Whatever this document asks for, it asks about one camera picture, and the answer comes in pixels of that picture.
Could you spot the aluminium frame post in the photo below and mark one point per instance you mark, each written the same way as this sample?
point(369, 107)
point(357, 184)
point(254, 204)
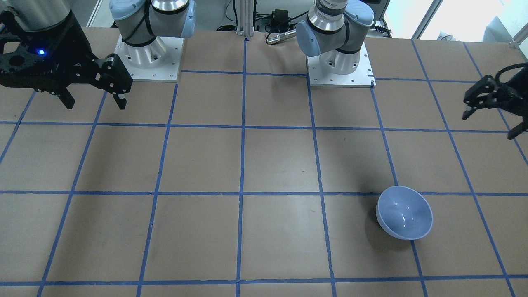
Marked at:
point(245, 17)

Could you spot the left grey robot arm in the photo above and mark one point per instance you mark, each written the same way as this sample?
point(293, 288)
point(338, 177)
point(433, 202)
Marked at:
point(332, 38)

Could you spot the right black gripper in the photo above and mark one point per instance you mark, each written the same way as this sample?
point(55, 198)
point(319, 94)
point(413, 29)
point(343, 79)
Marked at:
point(73, 48)

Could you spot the blue bowl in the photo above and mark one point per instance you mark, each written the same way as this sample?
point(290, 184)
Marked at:
point(404, 213)

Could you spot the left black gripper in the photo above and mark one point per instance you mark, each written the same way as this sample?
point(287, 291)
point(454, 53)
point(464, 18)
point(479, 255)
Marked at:
point(518, 86)

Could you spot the silver metal cylinder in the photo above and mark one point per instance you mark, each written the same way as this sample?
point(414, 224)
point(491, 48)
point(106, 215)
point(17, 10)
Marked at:
point(281, 37)

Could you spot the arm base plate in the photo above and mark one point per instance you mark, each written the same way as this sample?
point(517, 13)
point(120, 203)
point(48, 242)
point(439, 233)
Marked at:
point(336, 69)
point(158, 62)

